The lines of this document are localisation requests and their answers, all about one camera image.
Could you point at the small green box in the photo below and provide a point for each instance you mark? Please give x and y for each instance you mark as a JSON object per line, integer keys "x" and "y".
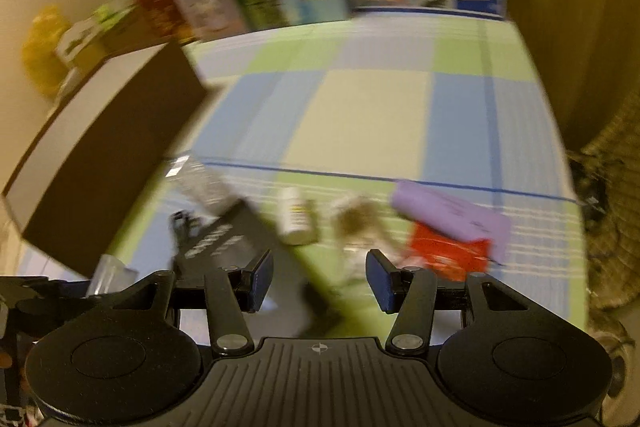
{"x": 112, "y": 12}

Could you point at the small white bottle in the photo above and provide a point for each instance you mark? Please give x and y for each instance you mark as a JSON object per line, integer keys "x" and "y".
{"x": 295, "y": 217}

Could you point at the white and green tissue box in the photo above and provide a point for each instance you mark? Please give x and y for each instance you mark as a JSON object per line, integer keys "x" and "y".
{"x": 80, "y": 42}

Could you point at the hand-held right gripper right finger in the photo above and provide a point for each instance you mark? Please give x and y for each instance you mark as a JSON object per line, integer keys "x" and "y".
{"x": 380, "y": 282}

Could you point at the clear plastic container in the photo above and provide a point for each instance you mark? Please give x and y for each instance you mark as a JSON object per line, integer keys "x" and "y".
{"x": 112, "y": 274}

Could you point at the clear plastic wrapper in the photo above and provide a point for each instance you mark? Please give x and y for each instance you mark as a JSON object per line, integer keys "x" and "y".
{"x": 200, "y": 184}

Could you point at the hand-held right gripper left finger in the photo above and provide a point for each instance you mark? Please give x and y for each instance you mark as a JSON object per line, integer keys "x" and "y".
{"x": 260, "y": 279}

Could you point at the purple tube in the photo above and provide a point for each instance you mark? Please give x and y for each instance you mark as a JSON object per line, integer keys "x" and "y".
{"x": 450, "y": 209}

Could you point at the yellow plastic bag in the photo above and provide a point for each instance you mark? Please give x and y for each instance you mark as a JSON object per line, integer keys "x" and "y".
{"x": 42, "y": 47}

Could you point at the brown storage box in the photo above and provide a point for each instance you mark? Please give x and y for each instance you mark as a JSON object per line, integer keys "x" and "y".
{"x": 125, "y": 132}

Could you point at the checkered bed sheet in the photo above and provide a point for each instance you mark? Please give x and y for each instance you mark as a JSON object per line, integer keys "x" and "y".
{"x": 375, "y": 107}

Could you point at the red box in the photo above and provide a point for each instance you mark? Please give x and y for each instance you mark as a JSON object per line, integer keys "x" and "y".
{"x": 162, "y": 14}

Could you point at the red snack packet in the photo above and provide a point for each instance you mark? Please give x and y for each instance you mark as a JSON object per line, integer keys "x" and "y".
{"x": 445, "y": 254}

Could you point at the bag of cotton swabs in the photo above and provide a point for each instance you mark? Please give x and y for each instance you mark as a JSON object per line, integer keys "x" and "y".
{"x": 357, "y": 219}

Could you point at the patterned woven cloth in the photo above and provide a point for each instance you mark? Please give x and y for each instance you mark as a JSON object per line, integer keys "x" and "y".
{"x": 612, "y": 207}

